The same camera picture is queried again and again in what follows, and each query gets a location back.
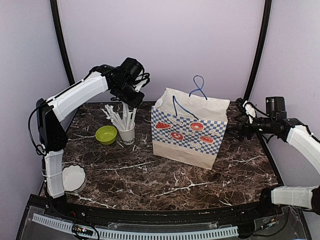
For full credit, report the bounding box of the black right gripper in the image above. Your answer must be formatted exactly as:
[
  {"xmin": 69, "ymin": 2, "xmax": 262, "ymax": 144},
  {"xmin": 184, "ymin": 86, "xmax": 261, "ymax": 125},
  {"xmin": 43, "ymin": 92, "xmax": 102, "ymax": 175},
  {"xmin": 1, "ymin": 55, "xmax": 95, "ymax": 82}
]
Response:
[{"xmin": 226, "ymin": 113, "xmax": 276, "ymax": 142}]

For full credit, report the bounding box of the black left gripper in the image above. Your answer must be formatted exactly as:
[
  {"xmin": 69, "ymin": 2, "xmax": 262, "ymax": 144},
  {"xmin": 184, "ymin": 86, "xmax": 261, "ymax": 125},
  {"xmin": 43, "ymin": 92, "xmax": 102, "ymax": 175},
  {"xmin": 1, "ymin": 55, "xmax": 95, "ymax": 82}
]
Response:
[{"xmin": 113, "ymin": 79, "xmax": 146, "ymax": 108}]

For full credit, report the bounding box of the white straw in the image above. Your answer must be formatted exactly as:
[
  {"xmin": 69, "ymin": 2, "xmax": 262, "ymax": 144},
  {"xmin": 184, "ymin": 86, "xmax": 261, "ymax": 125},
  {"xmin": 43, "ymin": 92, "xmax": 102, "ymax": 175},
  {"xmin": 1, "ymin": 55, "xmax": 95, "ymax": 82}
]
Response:
[
  {"xmin": 101, "ymin": 104, "xmax": 126, "ymax": 131},
  {"xmin": 129, "ymin": 108, "xmax": 137, "ymax": 129},
  {"xmin": 122, "ymin": 102, "xmax": 131, "ymax": 131}
]

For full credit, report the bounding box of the blue checkered paper bag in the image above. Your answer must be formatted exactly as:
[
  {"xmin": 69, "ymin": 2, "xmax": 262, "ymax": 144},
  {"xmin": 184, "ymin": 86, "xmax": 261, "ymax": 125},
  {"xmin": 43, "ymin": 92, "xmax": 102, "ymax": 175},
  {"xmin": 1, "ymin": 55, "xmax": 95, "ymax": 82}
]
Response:
[{"xmin": 151, "ymin": 84, "xmax": 230, "ymax": 170}]

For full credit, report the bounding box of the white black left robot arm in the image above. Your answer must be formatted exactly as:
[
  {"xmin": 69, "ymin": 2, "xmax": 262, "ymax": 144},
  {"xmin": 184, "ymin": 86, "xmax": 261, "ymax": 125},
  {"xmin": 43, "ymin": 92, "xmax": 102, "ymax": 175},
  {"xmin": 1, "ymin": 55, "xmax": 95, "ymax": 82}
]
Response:
[{"xmin": 32, "ymin": 57, "xmax": 150, "ymax": 199}]

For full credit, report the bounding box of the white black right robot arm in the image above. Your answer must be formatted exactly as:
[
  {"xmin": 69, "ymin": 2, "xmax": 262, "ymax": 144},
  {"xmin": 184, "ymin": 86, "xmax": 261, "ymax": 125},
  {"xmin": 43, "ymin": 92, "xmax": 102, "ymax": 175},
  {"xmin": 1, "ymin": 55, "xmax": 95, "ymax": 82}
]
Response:
[{"xmin": 226, "ymin": 96, "xmax": 320, "ymax": 217}]

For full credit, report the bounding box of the paper cup holding straws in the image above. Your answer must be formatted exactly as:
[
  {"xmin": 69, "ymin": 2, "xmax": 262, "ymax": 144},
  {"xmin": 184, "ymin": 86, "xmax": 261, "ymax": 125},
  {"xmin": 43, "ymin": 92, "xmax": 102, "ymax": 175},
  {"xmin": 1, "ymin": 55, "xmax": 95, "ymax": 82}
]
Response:
[{"xmin": 118, "ymin": 124, "xmax": 136, "ymax": 145}]

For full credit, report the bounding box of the green plastic bowl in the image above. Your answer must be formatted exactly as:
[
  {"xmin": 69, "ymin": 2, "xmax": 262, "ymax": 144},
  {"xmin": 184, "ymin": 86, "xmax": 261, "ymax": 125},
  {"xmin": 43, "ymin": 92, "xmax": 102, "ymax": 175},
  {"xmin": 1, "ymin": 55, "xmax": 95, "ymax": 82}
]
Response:
[{"xmin": 95, "ymin": 125, "xmax": 118, "ymax": 145}]

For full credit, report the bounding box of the white fluted ceramic dish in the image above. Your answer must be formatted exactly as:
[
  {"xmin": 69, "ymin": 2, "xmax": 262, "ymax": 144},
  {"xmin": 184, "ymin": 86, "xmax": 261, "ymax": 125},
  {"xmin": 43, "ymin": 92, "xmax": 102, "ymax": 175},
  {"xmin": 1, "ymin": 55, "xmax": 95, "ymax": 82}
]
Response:
[{"xmin": 62, "ymin": 165, "xmax": 87, "ymax": 194}]

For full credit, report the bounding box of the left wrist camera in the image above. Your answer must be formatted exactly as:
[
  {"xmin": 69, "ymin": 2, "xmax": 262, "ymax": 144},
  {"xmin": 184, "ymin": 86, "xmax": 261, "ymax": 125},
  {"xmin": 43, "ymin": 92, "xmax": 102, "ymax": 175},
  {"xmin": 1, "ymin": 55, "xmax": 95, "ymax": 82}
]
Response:
[{"xmin": 133, "ymin": 72, "xmax": 150, "ymax": 93}]

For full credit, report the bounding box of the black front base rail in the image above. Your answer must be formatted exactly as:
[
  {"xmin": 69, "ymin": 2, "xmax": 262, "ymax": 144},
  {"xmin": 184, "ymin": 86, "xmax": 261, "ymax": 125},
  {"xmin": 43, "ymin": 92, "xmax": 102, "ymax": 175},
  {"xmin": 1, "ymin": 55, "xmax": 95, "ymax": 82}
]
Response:
[{"xmin": 27, "ymin": 192, "xmax": 296, "ymax": 228}]

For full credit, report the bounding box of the white slotted cable duct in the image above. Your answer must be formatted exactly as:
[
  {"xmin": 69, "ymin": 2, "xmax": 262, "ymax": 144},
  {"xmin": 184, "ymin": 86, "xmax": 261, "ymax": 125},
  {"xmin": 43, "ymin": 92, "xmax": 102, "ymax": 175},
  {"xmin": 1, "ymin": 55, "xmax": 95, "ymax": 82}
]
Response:
[{"xmin": 31, "ymin": 213, "xmax": 239, "ymax": 240}]

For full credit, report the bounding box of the right black frame post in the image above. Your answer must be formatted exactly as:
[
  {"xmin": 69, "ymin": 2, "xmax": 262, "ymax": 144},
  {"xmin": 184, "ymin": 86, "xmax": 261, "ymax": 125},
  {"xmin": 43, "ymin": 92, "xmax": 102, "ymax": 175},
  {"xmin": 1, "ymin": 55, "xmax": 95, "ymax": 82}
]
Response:
[{"xmin": 243, "ymin": 0, "xmax": 272, "ymax": 100}]

